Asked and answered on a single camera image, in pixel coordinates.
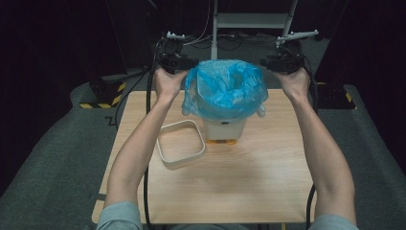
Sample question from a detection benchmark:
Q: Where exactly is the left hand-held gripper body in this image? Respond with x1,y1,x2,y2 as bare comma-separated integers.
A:
158,31,192,75

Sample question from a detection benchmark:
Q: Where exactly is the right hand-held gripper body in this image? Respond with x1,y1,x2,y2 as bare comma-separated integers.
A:
269,29,320,75

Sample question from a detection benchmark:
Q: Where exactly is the blue plastic garbage bag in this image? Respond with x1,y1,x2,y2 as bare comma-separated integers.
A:
181,58,269,122

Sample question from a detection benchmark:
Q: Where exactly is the cream trash bin with face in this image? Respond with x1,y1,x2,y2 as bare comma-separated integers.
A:
181,68,266,146

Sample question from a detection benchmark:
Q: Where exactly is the cream square bin rim ring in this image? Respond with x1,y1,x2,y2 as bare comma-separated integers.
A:
156,119,207,167

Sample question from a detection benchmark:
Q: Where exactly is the person's right hand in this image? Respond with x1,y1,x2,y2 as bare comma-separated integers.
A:
274,67,311,101

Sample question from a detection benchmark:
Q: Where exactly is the person's left hand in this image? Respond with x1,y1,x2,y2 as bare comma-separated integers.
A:
153,67,190,101

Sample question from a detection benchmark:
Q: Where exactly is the white metal stand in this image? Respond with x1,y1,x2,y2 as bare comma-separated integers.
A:
210,0,300,61

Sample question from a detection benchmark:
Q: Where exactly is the black base with striped tape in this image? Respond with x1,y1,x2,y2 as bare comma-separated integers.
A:
310,80,357,110
79,75,127,109

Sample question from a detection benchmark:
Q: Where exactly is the white floor cable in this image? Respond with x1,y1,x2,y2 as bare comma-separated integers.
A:
184,0,214,46

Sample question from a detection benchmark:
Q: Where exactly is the black floor cable bundle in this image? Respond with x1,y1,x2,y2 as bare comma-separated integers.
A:
219,32,279,52

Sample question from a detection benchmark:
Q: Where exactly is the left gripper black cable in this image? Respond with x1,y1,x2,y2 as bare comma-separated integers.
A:
142,37,166,230

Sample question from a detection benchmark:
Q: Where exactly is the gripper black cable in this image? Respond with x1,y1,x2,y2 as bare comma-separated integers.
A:
301,54,320,230
142,37,166,230

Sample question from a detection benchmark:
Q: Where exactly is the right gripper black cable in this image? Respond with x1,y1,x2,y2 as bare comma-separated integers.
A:
301,54,320,230

